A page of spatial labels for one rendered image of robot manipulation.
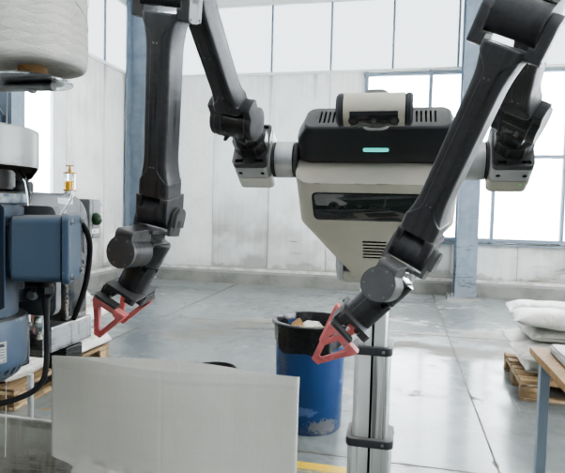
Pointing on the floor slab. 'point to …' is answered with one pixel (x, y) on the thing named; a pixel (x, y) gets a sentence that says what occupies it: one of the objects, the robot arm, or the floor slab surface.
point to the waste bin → (311, 371)
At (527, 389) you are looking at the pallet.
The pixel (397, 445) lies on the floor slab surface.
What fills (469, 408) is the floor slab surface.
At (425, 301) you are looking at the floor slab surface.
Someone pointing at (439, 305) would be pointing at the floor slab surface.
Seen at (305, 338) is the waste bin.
